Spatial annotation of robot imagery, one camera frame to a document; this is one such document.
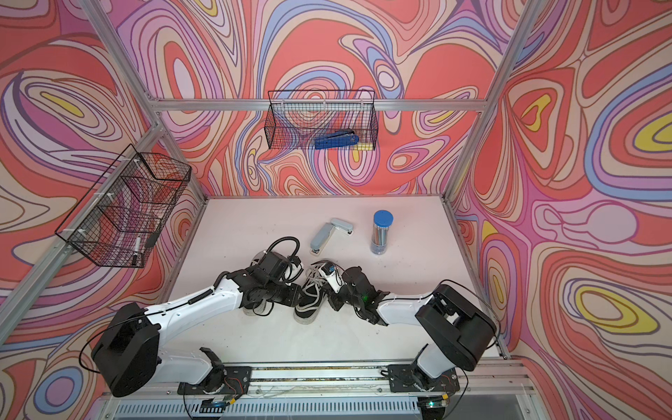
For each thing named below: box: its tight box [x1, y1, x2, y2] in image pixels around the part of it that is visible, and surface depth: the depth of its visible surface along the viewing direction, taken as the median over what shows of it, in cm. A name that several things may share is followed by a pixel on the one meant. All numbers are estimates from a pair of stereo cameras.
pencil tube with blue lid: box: [370, 209, 395, 256], surface depth 90 cm
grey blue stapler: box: [309, 217, 354, 255], surface depth 107 cm
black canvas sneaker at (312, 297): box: [293, 263, 329, 325], surface depth 84 cm
